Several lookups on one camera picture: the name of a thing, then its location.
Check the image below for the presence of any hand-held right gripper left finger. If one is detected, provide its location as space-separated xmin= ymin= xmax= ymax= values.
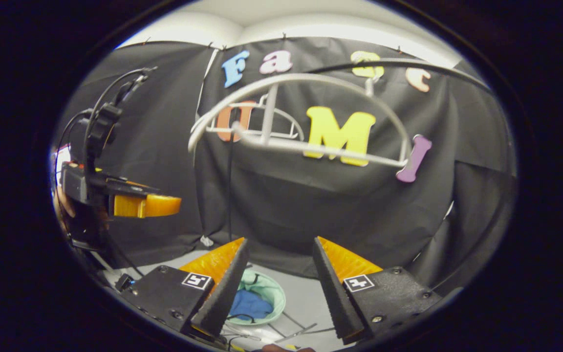
xmin=120 ymin=237 xmax=251 ymax=343

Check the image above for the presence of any empty white plastic hanger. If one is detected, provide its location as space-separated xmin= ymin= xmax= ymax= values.
xmin=191 ymin=95 xmax=305 ymax=142

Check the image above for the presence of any black backdrop cloth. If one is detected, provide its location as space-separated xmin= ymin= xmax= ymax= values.
xmin=54 ymin=37 xmax=517 ymax=294

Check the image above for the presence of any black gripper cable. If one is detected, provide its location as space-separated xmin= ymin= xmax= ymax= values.
xmin=56 ymin=66 xmax=158 ymax=169

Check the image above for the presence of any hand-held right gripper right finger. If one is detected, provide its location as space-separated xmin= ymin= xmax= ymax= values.
xmin=312 ymin=236 xmax=443 ymax=345

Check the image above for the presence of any white plastic clothes hanger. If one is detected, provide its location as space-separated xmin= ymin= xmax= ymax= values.
xmin=188 ymin=73 xmax=411 ymax=168

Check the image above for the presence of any blue knitted garment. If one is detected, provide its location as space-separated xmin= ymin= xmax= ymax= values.
xmin=229 ymin=289 xmax=275 ymax=321

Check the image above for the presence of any black clothes rack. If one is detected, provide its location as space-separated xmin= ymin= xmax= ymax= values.
xmin=220 ymin=58 xmax=495 ymax=343

